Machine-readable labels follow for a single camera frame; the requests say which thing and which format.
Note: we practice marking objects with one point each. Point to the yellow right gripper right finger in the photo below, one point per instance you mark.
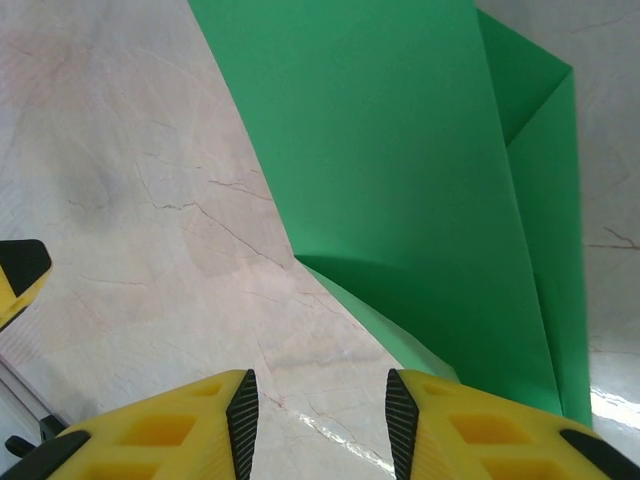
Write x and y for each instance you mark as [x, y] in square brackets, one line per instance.
[490, 440]

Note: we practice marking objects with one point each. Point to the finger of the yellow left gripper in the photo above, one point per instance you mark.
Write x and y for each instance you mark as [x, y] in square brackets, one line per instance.
[22, 270]

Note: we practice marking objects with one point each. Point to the green paper sheet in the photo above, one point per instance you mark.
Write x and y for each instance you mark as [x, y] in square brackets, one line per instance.
[400, 175]

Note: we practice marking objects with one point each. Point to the wide aluminium base rail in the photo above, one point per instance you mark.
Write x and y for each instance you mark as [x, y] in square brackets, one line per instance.
[25, 395]

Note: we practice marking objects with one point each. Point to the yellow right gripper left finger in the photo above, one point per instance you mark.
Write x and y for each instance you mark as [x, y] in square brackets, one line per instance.
[165, 435]

